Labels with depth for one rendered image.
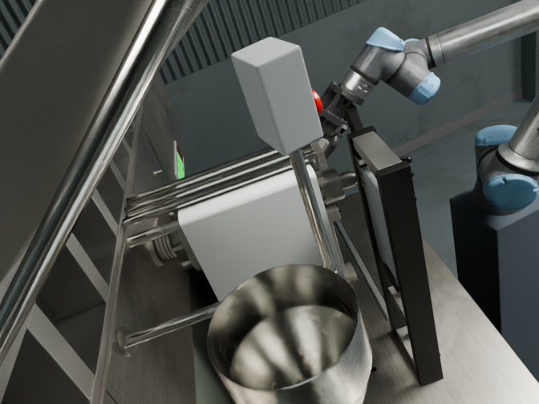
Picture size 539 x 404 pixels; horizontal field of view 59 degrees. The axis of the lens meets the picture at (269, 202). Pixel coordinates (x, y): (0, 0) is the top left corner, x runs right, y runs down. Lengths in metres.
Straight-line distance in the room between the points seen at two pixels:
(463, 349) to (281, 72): 0.85
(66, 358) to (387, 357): 0.78
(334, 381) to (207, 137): 2.54
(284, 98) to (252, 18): 2.35
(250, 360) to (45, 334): 0.21
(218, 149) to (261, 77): 2.47
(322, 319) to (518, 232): 1.05
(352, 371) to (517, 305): 1.32
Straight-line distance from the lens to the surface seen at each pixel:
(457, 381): 1.13
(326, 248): 0.61
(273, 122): 0.48
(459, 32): 1.27
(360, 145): 0.83
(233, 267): 0.86
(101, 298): 0.68
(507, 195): 1.29
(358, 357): 0.42
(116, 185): 0.93
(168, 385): 0.81
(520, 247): 1.55
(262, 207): 0.80
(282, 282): 0.50
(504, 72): 3.87
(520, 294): 1.69
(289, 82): 0.47
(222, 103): 2.84
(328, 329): 0.53
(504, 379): 1.14
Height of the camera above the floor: 1.84
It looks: 33 degrees down
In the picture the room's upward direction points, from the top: 20 degrees counter-clockwise
